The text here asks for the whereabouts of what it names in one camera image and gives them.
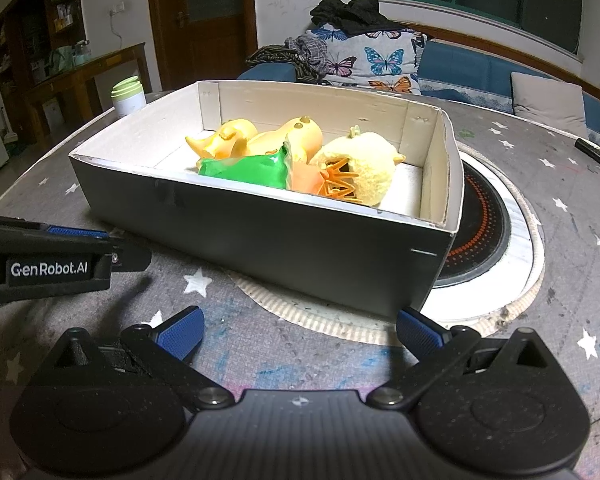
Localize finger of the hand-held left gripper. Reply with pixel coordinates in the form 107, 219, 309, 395
45, 226, 112, 242
111, 239, 153, 272

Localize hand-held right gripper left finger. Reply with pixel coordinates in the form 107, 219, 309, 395
47, 306, 235, 411

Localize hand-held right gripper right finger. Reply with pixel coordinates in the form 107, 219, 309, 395
367, 306, 556, 409

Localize grey cardboard box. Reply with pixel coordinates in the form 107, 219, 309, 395
68, 79, 466, 317

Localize green plastic toy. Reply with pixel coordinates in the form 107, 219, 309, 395
198, 141, 293, 191

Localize small yellow duck toy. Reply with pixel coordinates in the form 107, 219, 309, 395
186, 119, 258, 171

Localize yellow plush chick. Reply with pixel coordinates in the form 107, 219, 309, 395
307, 126, 407, 207

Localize orange toy block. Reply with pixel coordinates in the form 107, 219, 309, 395
286, 160, 331, 196

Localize large orange-yellow duck toy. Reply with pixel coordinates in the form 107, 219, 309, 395
247, 116, 325, 166

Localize round table heater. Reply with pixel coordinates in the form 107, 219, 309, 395
225, 142, 546, 346

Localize white jar with green lid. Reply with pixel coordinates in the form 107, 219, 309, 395
111, 76, 147, 120

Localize wooden desk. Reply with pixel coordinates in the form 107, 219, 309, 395
25, 42, 153, 133

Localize dark wooden shelf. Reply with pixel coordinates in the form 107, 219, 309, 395
0, 0, 88, 88

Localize black stick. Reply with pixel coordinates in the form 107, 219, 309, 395
574, 137, 600, 181

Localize brown wooden door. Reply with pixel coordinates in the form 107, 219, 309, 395
145, 0, 258, 92

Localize grey cushion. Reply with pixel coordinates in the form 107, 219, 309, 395
510, 71, 591, 138

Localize striped grey cloth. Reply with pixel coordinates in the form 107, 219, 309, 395
244, 35, 328, 86

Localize blue sofa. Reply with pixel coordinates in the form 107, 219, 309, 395
237, 37, 600, 136

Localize butterfly print pillow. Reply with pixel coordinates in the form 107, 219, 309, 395
300, 25, 426, 96

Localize black clothes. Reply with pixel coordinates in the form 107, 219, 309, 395
310, 0, 406, 37

